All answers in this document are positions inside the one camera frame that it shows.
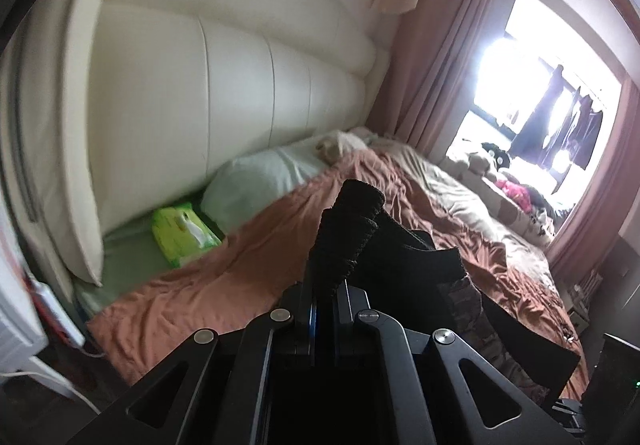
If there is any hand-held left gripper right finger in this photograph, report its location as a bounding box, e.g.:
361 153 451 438
332 285 581 445

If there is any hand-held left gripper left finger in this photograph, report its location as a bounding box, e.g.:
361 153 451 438
65 270 321 445

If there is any black t-shirt patterned trim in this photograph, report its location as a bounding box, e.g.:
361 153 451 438
309 179 583 431

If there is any white nightstand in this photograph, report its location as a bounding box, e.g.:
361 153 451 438
567 285 601 326

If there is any brown blanket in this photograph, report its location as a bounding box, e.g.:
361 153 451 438
87 147 588 401

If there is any pale pillow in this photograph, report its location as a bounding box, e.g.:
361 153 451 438
200 145 341 236

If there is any green tissue pack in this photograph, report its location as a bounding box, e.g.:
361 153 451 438
151 207 223 268

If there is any cream duvet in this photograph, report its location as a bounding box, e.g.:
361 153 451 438
350 127 551 266

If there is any dark cushion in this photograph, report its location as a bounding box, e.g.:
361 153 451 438
530 190 566 213

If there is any cream plush toy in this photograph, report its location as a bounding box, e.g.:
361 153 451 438
315 130 376 163

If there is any pale green bed sheet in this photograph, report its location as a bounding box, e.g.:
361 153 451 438
72 195 226 321

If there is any pink plush toy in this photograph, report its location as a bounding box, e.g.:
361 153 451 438
495 179 533 206

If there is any beige plush toy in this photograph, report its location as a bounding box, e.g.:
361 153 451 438
450 152 501 178

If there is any black and white plush toy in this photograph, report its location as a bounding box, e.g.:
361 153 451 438
480 141 511 166

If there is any hanging dark garment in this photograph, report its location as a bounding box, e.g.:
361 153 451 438
570 87 606 170
510 65 566 158

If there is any cream padded headboard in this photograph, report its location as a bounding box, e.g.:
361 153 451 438
0 0 378 288

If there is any white power strip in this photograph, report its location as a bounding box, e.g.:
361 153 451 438
27 275 86 348

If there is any white box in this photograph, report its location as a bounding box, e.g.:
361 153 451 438
0 310 48 378

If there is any white cable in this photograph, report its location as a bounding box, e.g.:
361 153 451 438
0 350 103 413

